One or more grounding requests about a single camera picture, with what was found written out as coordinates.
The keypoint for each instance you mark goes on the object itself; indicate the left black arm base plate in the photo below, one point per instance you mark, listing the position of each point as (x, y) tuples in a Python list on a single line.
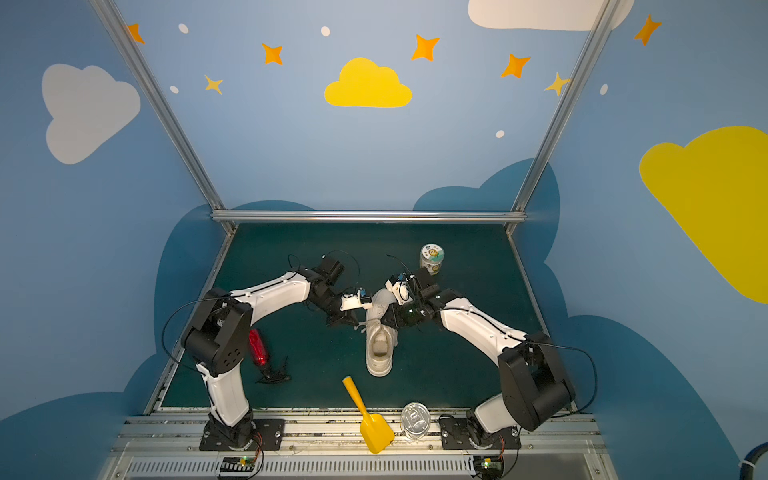
[(247, 435)]

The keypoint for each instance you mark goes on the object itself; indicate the green white tin can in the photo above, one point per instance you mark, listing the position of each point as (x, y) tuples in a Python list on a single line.
[(431, 257)]

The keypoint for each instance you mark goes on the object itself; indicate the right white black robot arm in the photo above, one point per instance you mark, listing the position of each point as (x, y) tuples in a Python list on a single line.
[(534, 383)]

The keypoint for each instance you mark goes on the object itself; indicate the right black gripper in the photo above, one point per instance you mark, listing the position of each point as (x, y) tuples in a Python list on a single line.
[(393, 314)]

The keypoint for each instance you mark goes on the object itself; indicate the white sneaker shoe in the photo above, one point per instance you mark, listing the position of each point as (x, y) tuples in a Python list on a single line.
[(379, 355)]

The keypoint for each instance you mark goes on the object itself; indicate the aluminium frame back rail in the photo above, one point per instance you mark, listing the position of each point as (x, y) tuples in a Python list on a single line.
[(285, 216)]

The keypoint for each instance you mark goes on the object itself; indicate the aluminium front rail base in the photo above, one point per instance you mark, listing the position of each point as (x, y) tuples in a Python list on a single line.
[(327, 444)]

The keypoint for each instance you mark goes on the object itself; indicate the aluminium frame right post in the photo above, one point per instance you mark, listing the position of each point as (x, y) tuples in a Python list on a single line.
[(580, 74)]

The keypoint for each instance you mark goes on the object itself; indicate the aluminium frame left post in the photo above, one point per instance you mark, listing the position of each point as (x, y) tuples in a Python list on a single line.
[(112, 20)]

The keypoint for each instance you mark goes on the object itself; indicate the right small circuit board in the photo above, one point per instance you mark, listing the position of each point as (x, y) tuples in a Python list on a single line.
[(487, 468)]

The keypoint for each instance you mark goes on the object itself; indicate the white shoelace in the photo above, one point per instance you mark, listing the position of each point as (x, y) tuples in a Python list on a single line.
[(376, 331)]

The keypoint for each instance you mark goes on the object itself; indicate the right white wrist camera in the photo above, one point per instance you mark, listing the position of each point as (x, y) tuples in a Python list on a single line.
[(398, 285)]

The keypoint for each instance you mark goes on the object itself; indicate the yellow plastic toy shovel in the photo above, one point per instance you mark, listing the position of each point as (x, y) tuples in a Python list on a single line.
[(375, 430)]

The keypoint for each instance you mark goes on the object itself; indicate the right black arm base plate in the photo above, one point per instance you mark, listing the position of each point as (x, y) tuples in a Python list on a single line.
[(467, 434)]

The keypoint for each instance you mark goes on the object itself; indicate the small circuit board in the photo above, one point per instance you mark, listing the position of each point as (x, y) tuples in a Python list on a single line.
[(242, 467), (487, 468)]

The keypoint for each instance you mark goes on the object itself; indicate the aluminium frame post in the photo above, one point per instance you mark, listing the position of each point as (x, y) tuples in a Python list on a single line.
[(580, 74), (112, 20)]

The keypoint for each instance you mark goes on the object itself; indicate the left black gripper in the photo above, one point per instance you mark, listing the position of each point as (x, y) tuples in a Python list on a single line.
[(342, 315)]

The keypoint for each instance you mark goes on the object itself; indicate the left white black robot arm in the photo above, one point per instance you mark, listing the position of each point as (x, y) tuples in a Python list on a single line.
[(222, 334)]

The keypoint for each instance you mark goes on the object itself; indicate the left small circuit board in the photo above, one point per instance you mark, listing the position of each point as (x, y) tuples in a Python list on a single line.
[(242, 467)]

